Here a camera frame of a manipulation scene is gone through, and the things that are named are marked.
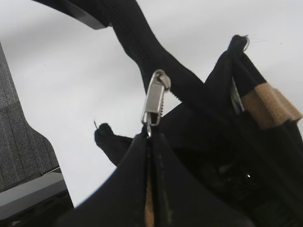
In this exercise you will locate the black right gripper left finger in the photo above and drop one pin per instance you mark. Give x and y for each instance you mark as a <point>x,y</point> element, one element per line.
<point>120,201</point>

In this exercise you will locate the black tote bag tan handles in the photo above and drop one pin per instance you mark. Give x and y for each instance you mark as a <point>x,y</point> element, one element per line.
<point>235,133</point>

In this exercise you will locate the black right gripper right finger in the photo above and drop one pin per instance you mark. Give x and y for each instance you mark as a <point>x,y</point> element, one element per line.
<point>179,200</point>

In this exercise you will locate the silver metal zipper pull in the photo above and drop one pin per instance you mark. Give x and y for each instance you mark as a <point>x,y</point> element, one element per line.
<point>153,105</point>

